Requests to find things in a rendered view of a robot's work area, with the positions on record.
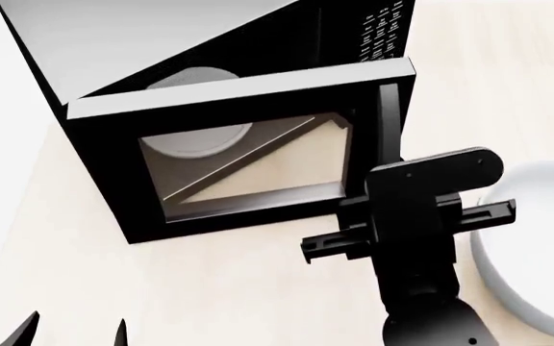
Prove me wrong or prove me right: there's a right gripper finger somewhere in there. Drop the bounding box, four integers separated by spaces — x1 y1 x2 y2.
436 192 464 218
338 196 370 231

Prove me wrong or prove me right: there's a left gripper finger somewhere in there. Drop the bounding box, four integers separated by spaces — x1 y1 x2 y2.
112 317 130 346
0 309 41 346

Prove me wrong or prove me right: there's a black vertical door handle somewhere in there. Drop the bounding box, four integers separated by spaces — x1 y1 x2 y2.
376 83 406 164

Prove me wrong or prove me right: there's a black microwave door with window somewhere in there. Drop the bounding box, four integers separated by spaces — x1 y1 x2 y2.
64 56 418 247

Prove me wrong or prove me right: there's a microwave button control panel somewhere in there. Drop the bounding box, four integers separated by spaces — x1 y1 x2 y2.
352 0 416 63

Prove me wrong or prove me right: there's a black microwave with white top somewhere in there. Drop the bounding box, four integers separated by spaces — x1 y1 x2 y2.
0 0 417 120

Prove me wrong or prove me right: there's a white round bowl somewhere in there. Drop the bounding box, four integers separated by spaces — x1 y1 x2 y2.
468 161 554 344

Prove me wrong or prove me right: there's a white round turntable plate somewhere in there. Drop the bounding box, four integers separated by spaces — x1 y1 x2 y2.
139 66 255 161

